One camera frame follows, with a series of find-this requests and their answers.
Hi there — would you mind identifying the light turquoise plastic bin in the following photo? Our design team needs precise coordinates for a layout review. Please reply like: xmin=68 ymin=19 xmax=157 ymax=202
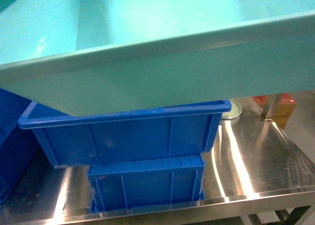
xmin=0 ymin=0 xmax=315 ymax=116

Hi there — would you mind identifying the blue bin top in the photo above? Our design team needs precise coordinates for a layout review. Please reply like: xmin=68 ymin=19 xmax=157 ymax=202
xmin=18 ymin=100 xmax=231 ymax=168

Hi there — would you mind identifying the pale round dish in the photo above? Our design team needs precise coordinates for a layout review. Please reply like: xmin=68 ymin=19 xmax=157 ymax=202
xmin=221 ymin=99 xmax=243 ymax=120

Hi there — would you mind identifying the steel shelf table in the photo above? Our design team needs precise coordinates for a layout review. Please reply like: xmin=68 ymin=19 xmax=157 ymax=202
xmin=0 ymin=98 xmax=315 ymax=225

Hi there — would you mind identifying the red and yellow carton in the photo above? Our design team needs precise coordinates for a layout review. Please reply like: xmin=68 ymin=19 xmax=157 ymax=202
xmin=252 ymin=93 xmax=297 ymax=129

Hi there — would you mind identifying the blue crate at left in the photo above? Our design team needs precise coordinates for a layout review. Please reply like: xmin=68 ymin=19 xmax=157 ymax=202
xmin=0 ymin=89 xmax=39 ymax=203

